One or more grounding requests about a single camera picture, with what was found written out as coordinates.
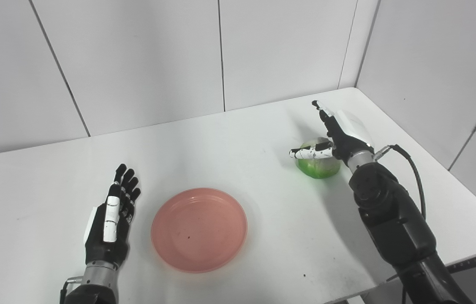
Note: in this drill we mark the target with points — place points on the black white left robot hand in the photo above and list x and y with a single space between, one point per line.
98 247

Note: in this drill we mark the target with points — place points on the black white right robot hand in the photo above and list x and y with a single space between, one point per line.
349 141

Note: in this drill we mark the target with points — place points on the green white toy cabbage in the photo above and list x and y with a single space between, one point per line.
318 169

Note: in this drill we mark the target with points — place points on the pink round plate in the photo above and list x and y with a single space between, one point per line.
199 230

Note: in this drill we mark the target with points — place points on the black table control panel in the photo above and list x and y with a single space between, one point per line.
466 264

